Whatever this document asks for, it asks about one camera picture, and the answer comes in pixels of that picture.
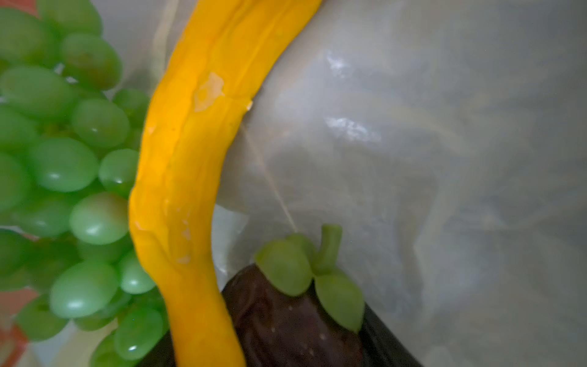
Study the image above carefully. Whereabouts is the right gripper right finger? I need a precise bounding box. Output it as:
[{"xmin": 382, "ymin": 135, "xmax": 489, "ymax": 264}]
[{"xmin": 359, "ymin": 304, "xmax": 422, "ymax": 367}]

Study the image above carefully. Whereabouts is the fake green grape bunch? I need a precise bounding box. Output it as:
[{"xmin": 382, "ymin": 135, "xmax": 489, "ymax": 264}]
[{"xmin": 1, "ymin": 1, "xmax": 168, "ymax": 366}]

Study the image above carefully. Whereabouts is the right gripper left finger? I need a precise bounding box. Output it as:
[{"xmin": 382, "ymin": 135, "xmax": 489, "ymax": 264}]
[{"xmin": 137, "ymin": 332, "xmax": 177, "ymax": 367}]

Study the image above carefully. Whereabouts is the fake dark brown fruit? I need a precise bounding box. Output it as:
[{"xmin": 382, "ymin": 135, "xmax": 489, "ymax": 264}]
[{"xmin": 223, "ymin": 224, "xmax": 366, "ymax": 366}]

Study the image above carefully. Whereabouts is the cream translucent plastic bag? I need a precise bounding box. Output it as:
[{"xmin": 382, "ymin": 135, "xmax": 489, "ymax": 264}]
[{"xmin": 0, "ymin": 0, "xmax": 587, "ymax": 367}]

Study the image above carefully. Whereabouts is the fake yellow banana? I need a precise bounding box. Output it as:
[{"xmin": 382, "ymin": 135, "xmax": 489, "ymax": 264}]
[{"xmin": 129, "ymin": 0, "xmax": 320, "ymax": 366}]

